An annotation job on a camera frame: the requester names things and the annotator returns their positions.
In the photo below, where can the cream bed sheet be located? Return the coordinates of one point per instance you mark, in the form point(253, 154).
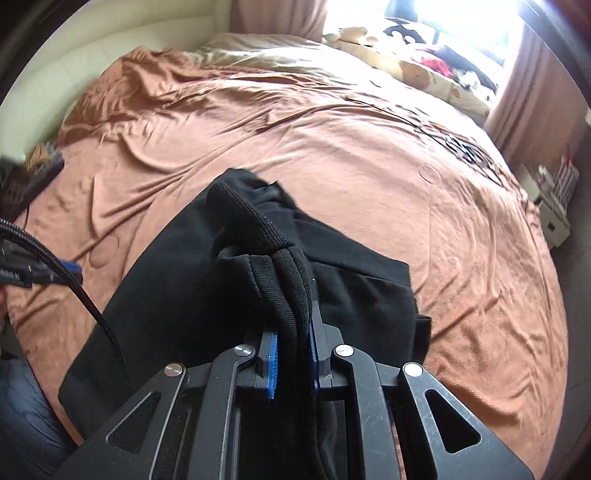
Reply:
point(277, 55)

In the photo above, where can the bear print pillow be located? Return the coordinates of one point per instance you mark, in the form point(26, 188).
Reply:
point(415, 69)

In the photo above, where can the black white spotted cloth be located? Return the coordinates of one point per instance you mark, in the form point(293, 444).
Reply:
point(471, 79)

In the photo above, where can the red cloth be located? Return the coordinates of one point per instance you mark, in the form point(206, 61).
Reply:
point(436, 62)

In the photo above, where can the pink curtain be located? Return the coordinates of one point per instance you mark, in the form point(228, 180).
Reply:
point(531, 92)
point(277, 16)

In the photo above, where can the dark cloth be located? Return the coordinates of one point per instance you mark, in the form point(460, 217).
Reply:
point(461, 53)

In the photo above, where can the brown blanket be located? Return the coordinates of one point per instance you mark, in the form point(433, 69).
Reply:
point(323, 152)

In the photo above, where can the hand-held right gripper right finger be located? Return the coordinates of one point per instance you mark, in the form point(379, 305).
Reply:
point(314, 360)

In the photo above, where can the cream plush toy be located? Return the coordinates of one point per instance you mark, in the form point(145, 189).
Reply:
point(348, 34)

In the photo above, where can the window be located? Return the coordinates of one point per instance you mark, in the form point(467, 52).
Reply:
point(475, 23)

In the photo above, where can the person's left leg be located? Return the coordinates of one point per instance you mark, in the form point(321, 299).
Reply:
point(27, 415)

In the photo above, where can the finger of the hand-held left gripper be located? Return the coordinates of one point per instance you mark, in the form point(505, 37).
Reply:
point(74, 273)

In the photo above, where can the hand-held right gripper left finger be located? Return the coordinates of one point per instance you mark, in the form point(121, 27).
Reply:
point(272, 364)

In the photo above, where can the cream padded headboard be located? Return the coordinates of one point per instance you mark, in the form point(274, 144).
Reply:
point(92, 50)

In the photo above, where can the white nightstand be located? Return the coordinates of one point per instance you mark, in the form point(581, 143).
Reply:
point(551, 221)

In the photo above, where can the black sweatshirt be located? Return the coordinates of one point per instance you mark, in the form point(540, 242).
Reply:
point(360, 286)

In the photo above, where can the folded towel stack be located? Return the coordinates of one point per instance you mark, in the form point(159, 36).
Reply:
point(46, 175)

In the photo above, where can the black white plush toy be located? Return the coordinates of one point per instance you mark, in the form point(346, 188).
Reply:
point(401, 30)

